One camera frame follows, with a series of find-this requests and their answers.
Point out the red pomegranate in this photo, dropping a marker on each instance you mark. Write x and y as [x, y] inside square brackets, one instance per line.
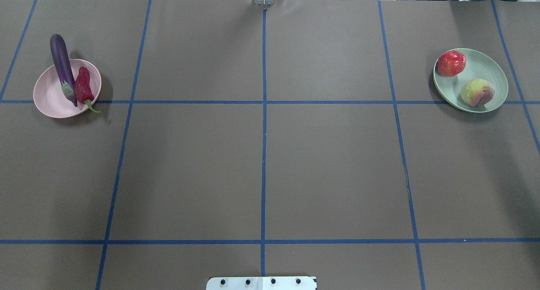
[451, 63]

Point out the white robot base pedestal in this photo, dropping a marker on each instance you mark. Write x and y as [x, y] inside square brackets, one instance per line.
[262, 283]

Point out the pink plate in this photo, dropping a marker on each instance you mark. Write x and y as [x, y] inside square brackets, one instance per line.
[50, 100]

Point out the red chili pepper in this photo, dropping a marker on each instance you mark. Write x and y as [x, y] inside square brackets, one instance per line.
[83, 90]

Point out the purple eggplant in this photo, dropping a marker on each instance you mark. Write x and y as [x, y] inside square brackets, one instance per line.
[62, 65]

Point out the peach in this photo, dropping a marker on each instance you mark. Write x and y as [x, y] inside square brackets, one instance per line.
[477, 92]

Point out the green plate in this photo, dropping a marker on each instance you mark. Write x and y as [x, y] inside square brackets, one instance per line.
[478, 66]

